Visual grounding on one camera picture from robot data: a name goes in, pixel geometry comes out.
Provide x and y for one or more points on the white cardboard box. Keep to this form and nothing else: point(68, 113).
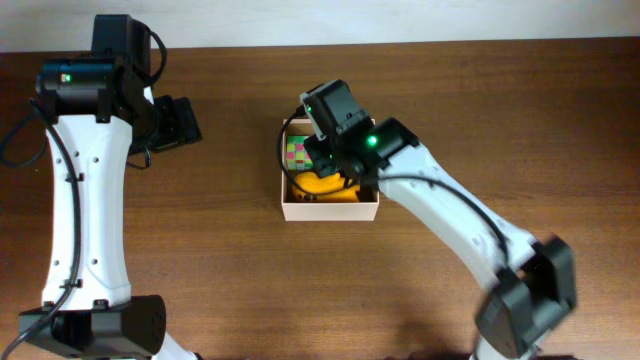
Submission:
point(295, 211)

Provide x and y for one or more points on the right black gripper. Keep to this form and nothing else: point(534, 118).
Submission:
point(326, 163)

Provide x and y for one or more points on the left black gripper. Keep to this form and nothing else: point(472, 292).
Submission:
point(179, 126)

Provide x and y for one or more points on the orange toy figure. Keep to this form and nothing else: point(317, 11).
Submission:
point(330, 189)

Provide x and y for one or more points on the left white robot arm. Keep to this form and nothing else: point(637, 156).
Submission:
point(98, 111)

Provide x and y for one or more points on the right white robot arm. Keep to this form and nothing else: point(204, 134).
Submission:
point(529, 285)

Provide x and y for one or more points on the colourful puzzle cube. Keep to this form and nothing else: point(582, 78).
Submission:
point(297, 158)

